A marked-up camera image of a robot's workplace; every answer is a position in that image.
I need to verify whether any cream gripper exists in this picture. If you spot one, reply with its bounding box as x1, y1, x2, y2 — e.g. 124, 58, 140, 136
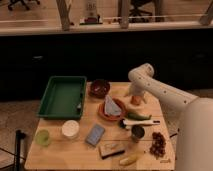
124, 84, 147, 104

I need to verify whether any black stand pole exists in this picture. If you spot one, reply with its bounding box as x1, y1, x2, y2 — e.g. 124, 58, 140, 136
14, 130, 26, 171

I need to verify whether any green plastic tray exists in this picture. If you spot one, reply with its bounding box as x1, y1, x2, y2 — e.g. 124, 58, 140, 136
38, 76, 87, 120

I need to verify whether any dark red bowl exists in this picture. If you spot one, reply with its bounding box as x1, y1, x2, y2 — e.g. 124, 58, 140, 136
89, 79, 110, 98

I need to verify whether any bunch of dark grapes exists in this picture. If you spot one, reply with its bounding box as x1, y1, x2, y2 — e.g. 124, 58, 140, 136
149, 132, 166, 158

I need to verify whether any wooden block eraser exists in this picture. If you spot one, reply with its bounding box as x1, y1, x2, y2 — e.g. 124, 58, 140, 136
99, 142, 125, 159

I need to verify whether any orange plate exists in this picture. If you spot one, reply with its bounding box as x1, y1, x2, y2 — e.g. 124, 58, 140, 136
97, 98, 127, 121

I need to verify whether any green cucumber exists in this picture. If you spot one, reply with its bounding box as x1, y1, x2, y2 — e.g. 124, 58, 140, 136
126, 113, 152, 121

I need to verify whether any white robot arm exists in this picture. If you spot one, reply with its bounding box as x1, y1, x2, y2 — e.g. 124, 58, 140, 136
128, 63, 213, 171

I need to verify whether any green plastic cup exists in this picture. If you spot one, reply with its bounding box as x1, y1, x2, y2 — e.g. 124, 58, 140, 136
35, 130, 50, 146

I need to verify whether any grey folded cloth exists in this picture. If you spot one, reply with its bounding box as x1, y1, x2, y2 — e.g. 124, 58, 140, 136
104, 95, 122, 116

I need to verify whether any orange apple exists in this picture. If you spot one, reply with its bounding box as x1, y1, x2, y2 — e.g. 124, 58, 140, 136
130, 96, 142, 106

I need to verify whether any office chair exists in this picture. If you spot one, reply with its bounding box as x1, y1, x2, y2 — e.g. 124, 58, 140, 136
117, 0, 165, 24

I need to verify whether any yellow banana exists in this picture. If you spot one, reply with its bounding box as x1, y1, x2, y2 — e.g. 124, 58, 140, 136
119, 154, 140, 166

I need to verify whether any blue sponge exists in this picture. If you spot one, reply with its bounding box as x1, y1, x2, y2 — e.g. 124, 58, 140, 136
85, 124, 105, 146

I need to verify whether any white paper cup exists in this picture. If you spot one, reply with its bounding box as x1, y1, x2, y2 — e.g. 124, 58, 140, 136
61, 120, 80, 139

